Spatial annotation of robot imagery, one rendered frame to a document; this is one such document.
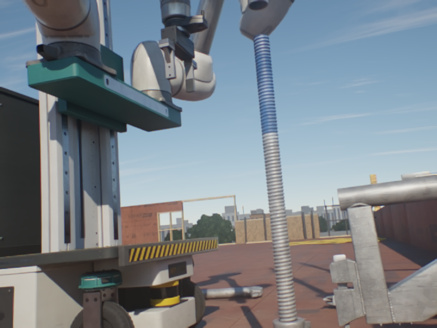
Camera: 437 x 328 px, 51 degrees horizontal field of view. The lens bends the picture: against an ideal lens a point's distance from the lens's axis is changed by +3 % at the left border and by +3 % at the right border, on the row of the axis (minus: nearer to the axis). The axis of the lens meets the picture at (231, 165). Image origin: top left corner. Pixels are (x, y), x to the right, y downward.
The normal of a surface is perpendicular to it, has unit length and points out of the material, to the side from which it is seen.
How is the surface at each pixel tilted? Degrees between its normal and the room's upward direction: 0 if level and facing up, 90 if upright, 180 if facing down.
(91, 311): 90
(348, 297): 90
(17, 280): 90
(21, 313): 90
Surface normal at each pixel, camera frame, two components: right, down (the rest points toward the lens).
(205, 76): 0.69, 0.33
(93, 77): 0.94, -0.12
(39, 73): -0.33, -0.12
